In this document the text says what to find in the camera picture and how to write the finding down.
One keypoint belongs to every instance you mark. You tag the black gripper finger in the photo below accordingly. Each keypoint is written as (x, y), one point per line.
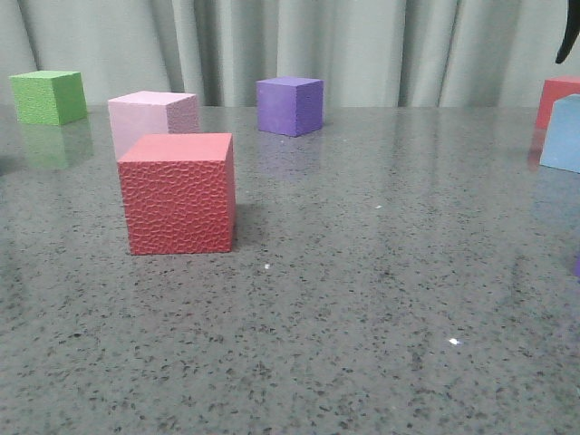
(571, 31)

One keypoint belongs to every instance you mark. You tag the light blue foam cube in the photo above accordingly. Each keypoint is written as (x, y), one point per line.
(561, 145)

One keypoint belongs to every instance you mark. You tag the red foam cube far right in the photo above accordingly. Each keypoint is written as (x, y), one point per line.
(554, 89)

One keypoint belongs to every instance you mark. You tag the grey-green curtain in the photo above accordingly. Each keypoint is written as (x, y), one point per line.
(369, 53)

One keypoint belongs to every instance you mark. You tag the dark purple foam cube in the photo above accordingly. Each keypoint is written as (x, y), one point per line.
(290, 106)

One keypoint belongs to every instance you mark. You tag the red textured foam cube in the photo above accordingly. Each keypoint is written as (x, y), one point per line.
(179, 193)

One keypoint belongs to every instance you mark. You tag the pink foam cube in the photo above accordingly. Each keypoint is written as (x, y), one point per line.
(146, 112)

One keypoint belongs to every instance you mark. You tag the green foam cube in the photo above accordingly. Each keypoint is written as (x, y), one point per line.
(49, 97)

